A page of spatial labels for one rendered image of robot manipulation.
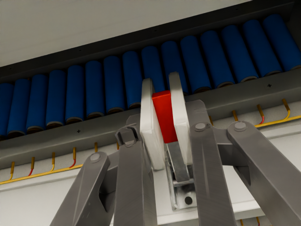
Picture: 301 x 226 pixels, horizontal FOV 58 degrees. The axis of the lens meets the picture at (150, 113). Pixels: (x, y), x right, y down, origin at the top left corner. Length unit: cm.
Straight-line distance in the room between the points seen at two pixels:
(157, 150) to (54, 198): 14
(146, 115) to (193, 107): 3
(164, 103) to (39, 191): 15
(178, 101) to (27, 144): 16
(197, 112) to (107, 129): 10
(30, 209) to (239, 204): 18
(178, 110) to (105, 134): 10
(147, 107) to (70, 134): 10
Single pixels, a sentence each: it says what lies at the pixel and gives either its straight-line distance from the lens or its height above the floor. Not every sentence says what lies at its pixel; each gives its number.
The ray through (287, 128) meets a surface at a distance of 24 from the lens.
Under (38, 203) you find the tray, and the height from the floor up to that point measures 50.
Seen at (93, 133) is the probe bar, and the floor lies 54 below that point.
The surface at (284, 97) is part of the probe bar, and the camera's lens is 25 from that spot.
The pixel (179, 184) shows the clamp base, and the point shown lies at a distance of 21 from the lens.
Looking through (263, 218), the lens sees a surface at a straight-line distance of 41.
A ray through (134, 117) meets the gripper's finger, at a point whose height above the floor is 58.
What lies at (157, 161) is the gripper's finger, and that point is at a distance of 16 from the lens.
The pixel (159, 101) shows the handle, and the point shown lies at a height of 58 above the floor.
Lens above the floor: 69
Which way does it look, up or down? 41 degrees down
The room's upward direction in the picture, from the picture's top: 19 degrees counter-clockwise
